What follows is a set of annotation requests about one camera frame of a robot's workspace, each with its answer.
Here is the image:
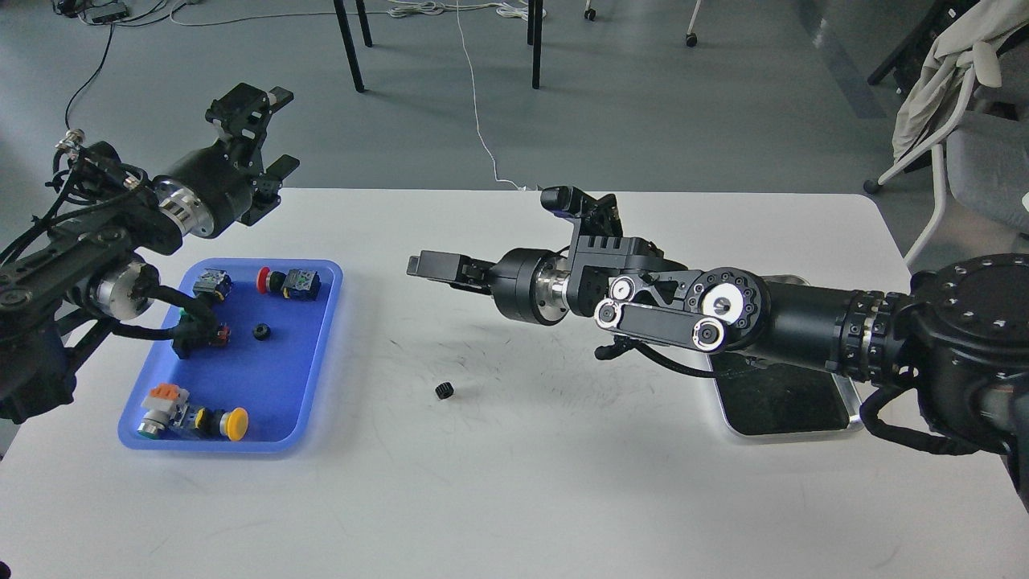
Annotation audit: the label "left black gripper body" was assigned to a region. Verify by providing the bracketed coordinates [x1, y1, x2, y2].
[152, 138, 267, 239]

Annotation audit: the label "yellow push button switch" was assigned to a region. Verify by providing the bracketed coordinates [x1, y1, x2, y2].
[185, 407, 249, 442]

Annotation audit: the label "black table legs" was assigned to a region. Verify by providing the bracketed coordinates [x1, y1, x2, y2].
[332, 1, 547, 94]

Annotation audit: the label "black floor cable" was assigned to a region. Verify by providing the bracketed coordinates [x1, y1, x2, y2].
[54, 0, 190, 133]

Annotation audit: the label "grey switch orange top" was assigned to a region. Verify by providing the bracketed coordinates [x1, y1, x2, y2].
[137, 384, 190, 440]

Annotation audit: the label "small grey contact block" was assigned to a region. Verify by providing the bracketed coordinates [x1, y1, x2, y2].
[191, 268, 234, 303]

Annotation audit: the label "blue plastic tray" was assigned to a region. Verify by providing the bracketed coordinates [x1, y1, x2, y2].
[117, 257, 344, 454]

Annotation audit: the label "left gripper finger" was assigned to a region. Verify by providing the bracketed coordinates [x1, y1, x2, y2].
[241, 154, 301, 226]
[205, 82, 294, 154]

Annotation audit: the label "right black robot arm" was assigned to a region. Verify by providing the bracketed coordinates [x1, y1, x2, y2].
[407, 186, 1028, 502]

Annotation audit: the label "white floor cable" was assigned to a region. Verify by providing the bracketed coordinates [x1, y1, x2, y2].
[169, 0, 547, 192]

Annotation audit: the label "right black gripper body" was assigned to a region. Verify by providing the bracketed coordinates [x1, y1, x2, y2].
[470, 248, 555, 326]

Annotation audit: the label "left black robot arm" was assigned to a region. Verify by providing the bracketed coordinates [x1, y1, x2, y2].
[1, 84, 299, 424]

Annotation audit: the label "green push button switch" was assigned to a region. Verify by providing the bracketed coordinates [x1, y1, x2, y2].
[170, 307, 230, 359]

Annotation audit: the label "stainless steel tray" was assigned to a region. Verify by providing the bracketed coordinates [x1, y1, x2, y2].
[701, 277, 863, 442]

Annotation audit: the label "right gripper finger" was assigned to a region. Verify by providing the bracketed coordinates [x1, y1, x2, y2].
[407, 252, 484, 287]

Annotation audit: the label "chair with beige jacket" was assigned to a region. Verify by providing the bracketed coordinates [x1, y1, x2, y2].
[863, 1, 1028, 265]

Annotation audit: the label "red emergency stop button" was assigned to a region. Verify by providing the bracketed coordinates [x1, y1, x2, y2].
[255, 266, 322, 302]

